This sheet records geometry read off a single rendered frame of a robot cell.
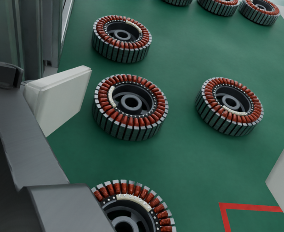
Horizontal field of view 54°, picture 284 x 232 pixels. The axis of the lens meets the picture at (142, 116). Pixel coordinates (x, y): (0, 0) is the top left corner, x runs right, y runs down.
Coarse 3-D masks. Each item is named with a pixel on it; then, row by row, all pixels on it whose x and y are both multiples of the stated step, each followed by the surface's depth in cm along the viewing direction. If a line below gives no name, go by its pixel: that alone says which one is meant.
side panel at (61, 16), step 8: (56, 0) 38; (64, 0) 55; (72, 0) 57; (56, 8) 39; (64, 8) 54; (56, 16) 40; (64, 16) 52; (56, 24) 41; (64, 24) 50; (56, 32) 42; (64, 32) 50; (56, 40) 43; (64, 40) 52; (56, 48) 44; (56, 56) 45; (56, 64) 46
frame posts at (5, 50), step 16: (0, 0) 20; (16, 0) 22; (32, 0) 30; (0, 16) 21; (16, 16) 23; (32, 16) 32; (0, 32) 22; (16, 32) 24; (32, 32) 33; (0, 48) 23; (16, 48) 24; (32, 48) 35; (16, 64) 25; (32, 64) 37
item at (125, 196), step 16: (96, 192) 30; (112, 192) 30; (128, 192) 31; (144, 192) 31; (112, 208) 31; (128, 208) 32; (144, 208) 31; (160, 208) 31; (128, 224) 30; (144, 224) 31; (160, 224) 30
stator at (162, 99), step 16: (112, 80) 42; (128, 80) 44; (144, 80) 44; (96, 96) 40; (112, 96) 42; (128, 96) 42; (144, 96) 44; (160, 96) 43; (96, 112) 39; (112, 112) 38; (128, 112) 41; (144, 112) 43; (160, 112) 40; (112, 128) 38; (128, 128) 38; (144, 128) 38
